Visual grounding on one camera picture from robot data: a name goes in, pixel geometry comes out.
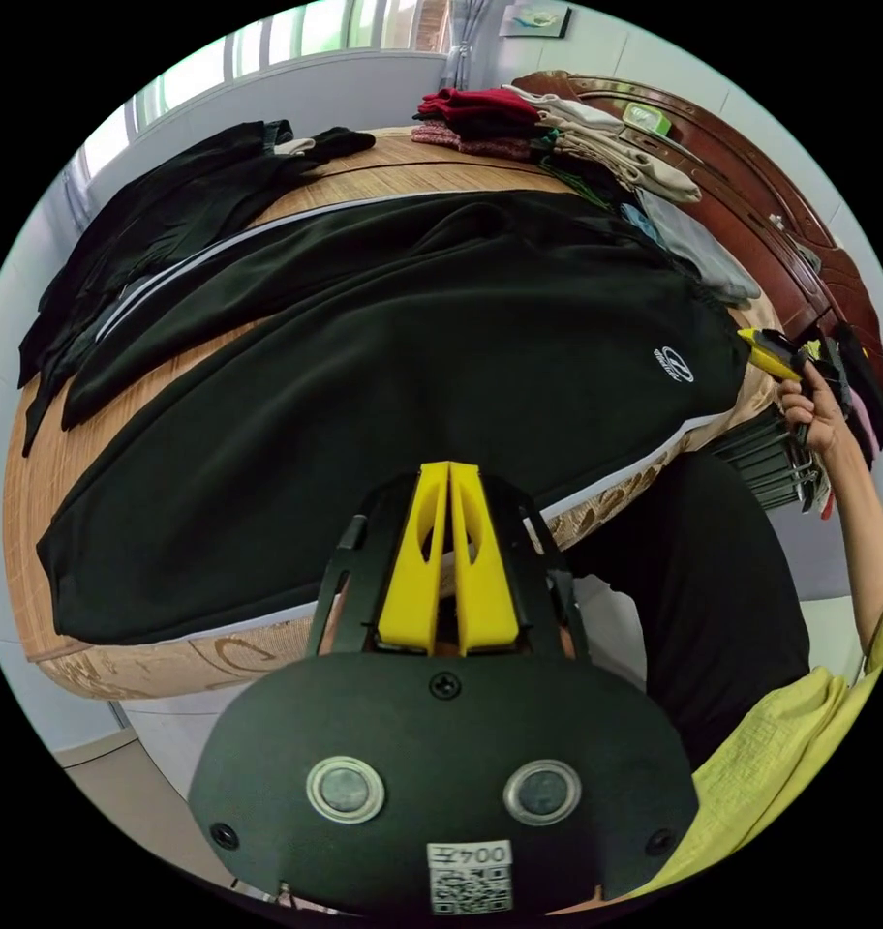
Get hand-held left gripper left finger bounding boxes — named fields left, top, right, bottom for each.
left=377, top=462, right=451, bottom=655

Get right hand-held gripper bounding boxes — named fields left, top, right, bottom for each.
left=737, top=327, right=814, bottom=384

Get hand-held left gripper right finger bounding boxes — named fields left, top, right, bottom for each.
left=449, top=462, right=520, bottom=653

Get black pants with white stripe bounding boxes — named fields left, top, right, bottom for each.
left=36, top=190, right=752, bottom=646

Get person's right forearm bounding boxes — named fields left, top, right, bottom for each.
left=811, top=417, right=883, bottom=654

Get person's right hand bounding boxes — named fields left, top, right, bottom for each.
left=777, top=366, right=844, bottom=454

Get stack of dark hangers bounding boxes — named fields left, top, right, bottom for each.
left=710, top=405, right=837, bottom=518

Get person's body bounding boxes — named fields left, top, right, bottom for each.
left=563, top=449, right=883, bottom=905

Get small green box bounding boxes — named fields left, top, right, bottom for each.
left=621, top=101, right=677, bottom=137

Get pile of clothes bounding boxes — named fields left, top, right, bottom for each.
left=411, top=84, right=764, bottom=308

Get bed with woven mat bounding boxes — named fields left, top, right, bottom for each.
left=2, top=69, right=883, bottom=703

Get grey curtain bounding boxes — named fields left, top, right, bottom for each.
left=443, top=0, right=490, bottom=90

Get plain black garment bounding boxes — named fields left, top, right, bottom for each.
left=16, top=119, right=379, bottom=459

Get window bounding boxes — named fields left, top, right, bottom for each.
left=67, top=0, right=451, bottom=187

